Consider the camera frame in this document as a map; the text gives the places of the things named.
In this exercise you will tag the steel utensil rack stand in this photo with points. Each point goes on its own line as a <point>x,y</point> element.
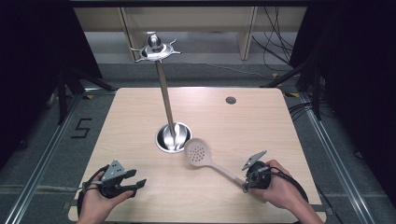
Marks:
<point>168,105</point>

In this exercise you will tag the dark curtain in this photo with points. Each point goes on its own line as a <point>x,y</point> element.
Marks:
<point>358,77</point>
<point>37,62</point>

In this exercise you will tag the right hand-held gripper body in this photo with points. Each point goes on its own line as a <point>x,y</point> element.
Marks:
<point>257,177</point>

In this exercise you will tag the black floor tape mark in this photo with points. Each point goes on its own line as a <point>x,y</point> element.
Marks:
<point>81,128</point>

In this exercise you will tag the beige slotted spoon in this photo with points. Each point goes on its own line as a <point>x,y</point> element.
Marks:
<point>199,153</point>

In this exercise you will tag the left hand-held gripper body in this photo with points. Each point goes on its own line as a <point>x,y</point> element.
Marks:
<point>112,174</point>

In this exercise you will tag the person's left hand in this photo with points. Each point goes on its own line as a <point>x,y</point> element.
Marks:
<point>96,203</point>

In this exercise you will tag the black metal stand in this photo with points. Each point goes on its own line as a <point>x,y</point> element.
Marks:
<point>313,87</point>
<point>67,93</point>

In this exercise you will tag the aluminium floor rail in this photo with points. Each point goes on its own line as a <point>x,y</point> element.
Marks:
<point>37,168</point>
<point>336,161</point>

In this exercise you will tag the person's right hand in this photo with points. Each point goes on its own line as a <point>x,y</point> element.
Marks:
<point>281,188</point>

